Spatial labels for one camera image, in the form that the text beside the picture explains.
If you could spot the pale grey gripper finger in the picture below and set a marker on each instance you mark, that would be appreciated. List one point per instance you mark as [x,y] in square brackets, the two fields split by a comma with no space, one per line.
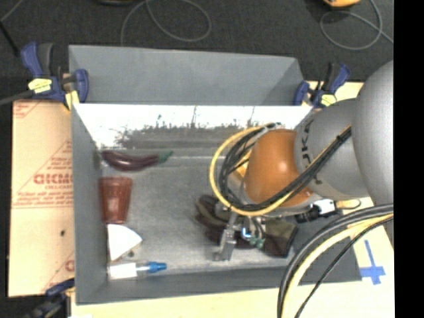
[222,243]
[232,248]

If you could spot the dark brown cloth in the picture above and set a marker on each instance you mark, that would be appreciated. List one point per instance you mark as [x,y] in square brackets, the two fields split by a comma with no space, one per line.
[278,237]

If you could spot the grey metal bin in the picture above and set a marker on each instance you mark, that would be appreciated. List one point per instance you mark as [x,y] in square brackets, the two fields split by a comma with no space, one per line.
[172,210]

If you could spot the white tube with blue cap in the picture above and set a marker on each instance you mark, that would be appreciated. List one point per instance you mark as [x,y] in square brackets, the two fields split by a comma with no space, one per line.
[126,270]

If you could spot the white wedge block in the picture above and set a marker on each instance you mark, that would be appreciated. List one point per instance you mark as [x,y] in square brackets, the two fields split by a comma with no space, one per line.
[121,240]

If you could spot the brown cup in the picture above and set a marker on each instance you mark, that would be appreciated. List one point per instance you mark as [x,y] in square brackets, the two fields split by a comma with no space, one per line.
[114,199]

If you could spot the purple toy eggplant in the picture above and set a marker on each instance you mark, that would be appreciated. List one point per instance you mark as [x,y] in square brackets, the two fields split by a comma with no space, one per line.
[132,161]

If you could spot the brown cardboard board red print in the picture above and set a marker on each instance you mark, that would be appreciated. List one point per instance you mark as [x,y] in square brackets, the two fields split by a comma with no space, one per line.
[36,190]

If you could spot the black cylinder on white bracket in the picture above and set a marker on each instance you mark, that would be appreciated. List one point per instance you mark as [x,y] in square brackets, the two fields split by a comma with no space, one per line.
[314,210]

